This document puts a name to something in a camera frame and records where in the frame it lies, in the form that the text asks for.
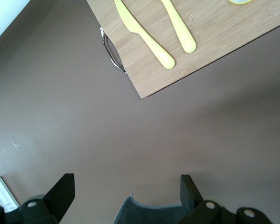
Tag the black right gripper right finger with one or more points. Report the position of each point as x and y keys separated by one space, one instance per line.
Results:
x=200 y=214

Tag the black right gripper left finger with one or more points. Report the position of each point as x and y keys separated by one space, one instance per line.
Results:
x=53 y=203

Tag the yellow plastic knife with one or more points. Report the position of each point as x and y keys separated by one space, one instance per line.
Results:
x=140 y=30

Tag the red and grey cloth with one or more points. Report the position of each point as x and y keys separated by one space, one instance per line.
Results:
x=149 y=214

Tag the yellow plastic fork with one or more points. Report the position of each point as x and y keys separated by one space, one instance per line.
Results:
x=179 y=28

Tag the white rectangular tray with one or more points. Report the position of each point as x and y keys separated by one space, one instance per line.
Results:
x=1 y=193

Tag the yellow lemon slice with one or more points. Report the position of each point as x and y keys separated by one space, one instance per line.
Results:
x=241 y=2

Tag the wooden cutting board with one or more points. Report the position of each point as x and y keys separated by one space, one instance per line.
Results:
x=212 y=35

